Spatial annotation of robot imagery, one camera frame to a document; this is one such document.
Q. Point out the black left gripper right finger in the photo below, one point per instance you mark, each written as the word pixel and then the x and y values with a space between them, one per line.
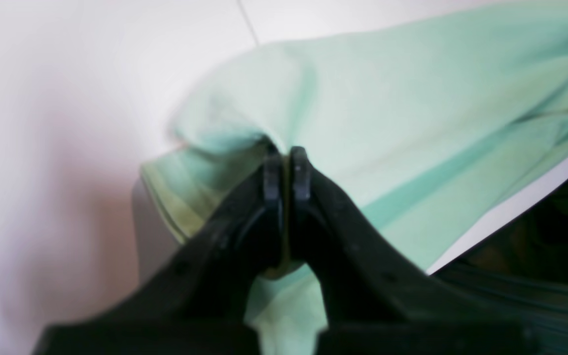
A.
pixel 376 301

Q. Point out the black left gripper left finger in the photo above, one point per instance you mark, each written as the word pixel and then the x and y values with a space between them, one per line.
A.
pixel 196 304

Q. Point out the light green polo shirt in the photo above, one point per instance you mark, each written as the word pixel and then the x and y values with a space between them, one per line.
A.
pixel 426 126

